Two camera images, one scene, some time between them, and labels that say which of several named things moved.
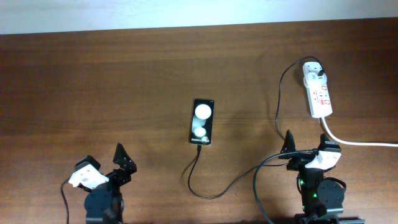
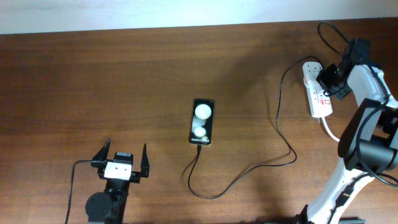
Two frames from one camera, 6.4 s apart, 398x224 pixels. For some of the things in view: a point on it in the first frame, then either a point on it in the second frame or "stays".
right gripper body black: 299,160 -> 331,83
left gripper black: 125,162 -> 145,165
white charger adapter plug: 313,79 stays
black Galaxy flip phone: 202,122 stays
